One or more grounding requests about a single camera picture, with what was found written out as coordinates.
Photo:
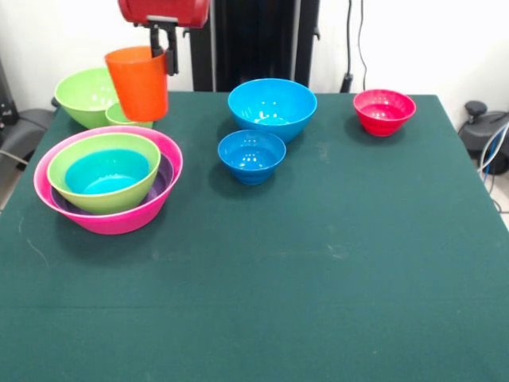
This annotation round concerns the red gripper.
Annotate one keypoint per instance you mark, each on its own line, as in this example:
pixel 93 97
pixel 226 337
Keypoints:
pixel 167 8

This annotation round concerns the orange cup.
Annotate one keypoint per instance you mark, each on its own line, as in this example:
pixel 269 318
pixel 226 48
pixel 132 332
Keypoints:
pixel 139 91

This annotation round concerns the purple bowl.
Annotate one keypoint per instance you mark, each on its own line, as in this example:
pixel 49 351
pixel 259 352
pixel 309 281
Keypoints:
pixel 165 179

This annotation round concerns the light blue straight-sided bowl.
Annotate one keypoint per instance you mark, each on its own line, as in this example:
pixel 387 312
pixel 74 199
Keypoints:
pixel 107 175

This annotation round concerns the green bowl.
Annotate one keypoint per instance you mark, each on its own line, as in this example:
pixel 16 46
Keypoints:
pixel 67 163
pixel 83 95

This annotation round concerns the large pink bowl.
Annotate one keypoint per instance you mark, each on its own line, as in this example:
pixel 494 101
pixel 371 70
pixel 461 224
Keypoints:
pixel 115 224

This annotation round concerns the green cup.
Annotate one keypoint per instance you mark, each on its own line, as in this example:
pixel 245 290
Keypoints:
pixel 115 117

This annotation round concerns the large blue bowl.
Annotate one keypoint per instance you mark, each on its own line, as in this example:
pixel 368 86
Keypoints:
pixel 274 99

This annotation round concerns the small dark blue bowl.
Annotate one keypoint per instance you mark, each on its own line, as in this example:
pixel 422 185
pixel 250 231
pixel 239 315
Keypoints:
pixel 250 167

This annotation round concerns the small pink bowl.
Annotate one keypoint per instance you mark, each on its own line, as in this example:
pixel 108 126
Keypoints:
pixel 383 119

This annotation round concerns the dark green table cloth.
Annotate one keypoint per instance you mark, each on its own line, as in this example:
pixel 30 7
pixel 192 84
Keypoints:
pixel 238 318

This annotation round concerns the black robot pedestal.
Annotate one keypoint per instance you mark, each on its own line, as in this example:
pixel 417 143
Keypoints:
pixel 254 40

